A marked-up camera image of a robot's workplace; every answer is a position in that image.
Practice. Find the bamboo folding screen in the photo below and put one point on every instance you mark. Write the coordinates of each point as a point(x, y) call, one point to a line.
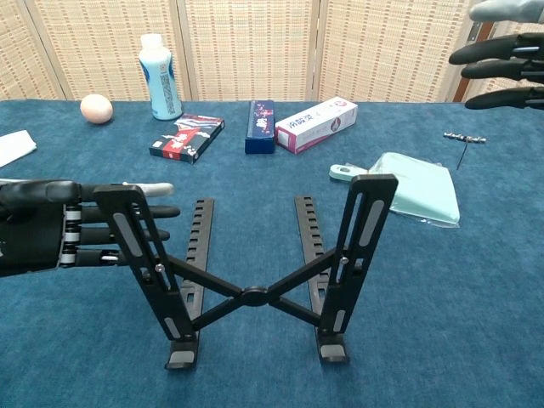
point(255, 42)

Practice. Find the white blue plastic bottle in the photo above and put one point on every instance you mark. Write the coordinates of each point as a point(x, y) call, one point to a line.
point(161, 85)

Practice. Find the blue tablecloth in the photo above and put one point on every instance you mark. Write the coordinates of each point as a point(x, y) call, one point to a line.
point(85, 340)

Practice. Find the dark blue narrow box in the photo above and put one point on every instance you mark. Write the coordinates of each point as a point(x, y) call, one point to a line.
point(259, 127)

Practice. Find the black screen hinge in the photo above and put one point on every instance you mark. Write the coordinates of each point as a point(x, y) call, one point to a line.
point(474, 32)

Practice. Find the black red card box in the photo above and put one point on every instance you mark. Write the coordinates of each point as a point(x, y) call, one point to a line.
point(183, 142)

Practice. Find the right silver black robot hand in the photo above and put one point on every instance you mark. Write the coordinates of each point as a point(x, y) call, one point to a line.
point(493, 47)

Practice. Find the white pink toothpaste box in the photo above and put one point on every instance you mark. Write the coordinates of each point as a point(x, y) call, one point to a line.
point(314, 125)

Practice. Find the black folding laptop stand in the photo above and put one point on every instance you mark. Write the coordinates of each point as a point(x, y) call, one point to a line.
point(255, 296)

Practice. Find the white cloth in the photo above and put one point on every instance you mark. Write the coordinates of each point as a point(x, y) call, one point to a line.
point(15, 146)

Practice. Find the peach coloured egg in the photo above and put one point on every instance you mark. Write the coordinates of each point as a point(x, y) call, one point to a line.
point(96, 109)

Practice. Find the mint green wrapped dustpan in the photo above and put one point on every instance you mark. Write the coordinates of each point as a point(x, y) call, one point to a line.
point(425, 191)

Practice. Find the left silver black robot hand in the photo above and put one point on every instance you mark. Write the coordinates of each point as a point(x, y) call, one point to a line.
point(30, 238)

